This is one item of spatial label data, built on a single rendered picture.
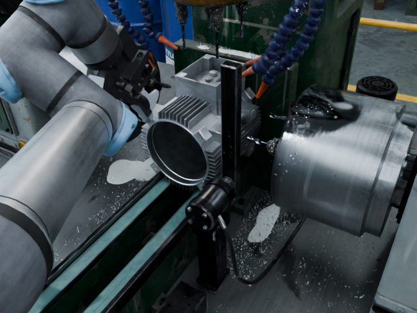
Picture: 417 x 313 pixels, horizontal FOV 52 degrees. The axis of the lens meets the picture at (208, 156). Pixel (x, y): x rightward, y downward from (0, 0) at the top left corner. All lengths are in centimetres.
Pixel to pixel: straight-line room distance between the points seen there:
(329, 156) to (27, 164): 47
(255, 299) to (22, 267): 64
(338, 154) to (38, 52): 47
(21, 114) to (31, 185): 80
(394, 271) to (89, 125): 54
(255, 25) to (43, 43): 57
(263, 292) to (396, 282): 26
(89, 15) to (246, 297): 59
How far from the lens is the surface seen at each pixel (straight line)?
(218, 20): 80
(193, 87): 87
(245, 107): 91
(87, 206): 112
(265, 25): 105
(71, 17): 63
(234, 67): 67
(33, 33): 62
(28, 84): 61
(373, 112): 75
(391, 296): 84
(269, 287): 91
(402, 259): 77
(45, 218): 37
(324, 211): 76
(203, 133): 81
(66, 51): 105
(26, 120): 118
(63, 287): 81
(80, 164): 45
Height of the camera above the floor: 154
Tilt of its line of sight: 37 degrees down
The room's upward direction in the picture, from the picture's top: 2 degrees counter-clockwise
